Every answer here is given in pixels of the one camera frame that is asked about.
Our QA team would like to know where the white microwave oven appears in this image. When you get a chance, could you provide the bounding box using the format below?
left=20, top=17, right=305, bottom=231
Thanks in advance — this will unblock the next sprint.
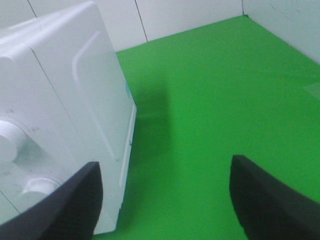
left=0, top=0, right=137, bottom=234

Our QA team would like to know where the white microwave knob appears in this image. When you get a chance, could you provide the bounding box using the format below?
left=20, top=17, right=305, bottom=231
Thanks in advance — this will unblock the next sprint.
left=0, top=120, right=27, bottom=165
left=22, top=177, right=61, bottom=196

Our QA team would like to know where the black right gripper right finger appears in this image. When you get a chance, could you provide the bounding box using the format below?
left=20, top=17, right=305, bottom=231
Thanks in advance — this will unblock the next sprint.
left=229, top=155, right=320, bottom=240

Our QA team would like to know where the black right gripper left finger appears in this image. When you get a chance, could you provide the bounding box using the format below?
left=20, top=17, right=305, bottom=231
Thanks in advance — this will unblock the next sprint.
left=0, top=161, right=103, bottom=240

